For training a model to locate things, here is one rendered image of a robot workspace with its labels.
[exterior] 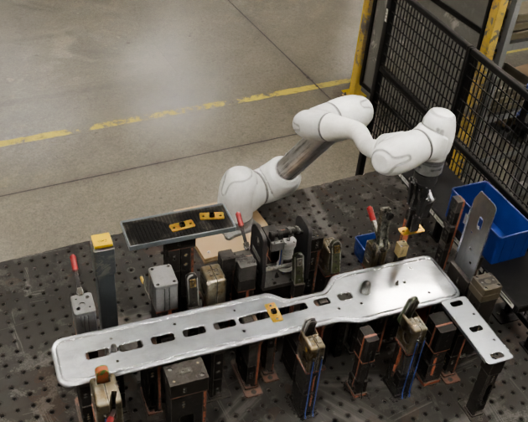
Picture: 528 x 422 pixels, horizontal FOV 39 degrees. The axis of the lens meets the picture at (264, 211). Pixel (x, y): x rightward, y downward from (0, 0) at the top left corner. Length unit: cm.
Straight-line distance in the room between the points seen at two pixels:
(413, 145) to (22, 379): 153
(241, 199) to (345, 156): 204
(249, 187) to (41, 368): 108
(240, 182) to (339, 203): 60
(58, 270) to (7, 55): 334
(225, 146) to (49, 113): 127
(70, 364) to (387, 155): 112
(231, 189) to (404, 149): 111
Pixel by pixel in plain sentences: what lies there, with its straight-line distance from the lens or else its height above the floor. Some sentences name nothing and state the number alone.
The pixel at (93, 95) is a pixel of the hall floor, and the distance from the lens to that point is 556.
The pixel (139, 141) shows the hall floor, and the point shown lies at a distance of 503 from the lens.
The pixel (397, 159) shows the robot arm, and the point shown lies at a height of 163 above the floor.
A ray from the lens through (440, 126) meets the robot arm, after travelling 221.
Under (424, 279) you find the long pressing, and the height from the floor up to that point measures 100.
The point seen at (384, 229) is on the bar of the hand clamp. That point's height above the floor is 113.
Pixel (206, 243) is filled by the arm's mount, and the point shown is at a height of 72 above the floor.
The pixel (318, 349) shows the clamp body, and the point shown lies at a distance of 233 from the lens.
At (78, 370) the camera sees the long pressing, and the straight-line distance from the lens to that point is 232.
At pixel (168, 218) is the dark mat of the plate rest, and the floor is 116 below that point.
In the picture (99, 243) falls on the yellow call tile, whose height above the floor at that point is 116.
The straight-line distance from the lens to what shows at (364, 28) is 543.
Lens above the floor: 278
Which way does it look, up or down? 39 degrees down
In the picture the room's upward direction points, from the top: 5 degrees clockwise
